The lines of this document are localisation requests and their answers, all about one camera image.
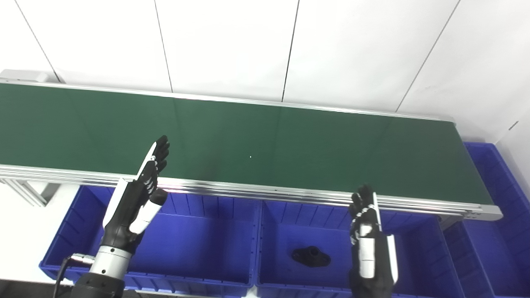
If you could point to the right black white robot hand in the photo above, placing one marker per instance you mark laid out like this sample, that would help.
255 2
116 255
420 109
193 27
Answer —
368 256

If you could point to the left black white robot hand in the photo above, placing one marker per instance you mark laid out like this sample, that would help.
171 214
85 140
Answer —
128 215

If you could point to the black flanged mechanical part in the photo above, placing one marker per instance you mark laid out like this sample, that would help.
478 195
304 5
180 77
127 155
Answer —
310 256

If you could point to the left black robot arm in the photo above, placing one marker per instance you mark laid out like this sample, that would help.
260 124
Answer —
107 265

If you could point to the blue plastic bin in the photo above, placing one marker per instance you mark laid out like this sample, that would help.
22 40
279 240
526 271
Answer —
298 223
207 248
497 248

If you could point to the aluminium conveyor support leg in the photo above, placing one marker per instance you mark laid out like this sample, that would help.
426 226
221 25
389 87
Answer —
449 222
29 192

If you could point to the green conveyor belt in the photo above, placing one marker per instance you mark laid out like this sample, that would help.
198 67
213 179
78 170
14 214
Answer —
269 145
269 193

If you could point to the grey conveyor end housing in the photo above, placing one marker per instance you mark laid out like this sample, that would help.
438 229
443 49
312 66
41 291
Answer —
25 76

